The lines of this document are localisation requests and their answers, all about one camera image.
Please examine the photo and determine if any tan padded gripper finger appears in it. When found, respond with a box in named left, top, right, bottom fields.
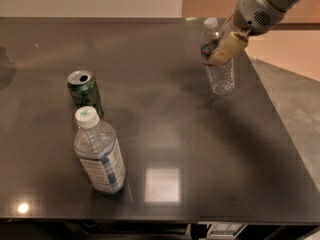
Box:
left=209, top=31, right=248, bottom=66

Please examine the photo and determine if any clear red-label water bottle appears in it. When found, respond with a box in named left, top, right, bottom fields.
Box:
left=200, top=17, right=235, bottom=95

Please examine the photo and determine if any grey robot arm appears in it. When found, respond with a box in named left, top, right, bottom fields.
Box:
left=209, top=0, right=300, bottom=65

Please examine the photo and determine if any blue-label water bottle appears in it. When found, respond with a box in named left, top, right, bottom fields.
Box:
left=74, top=106, right=126, bottom=195

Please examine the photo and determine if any green soda can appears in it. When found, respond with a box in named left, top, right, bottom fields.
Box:
left=67, top=70, right=104, bottom=116

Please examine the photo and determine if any white label under table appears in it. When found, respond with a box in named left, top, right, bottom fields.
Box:
left=208, top=223, right=245, bottom=237

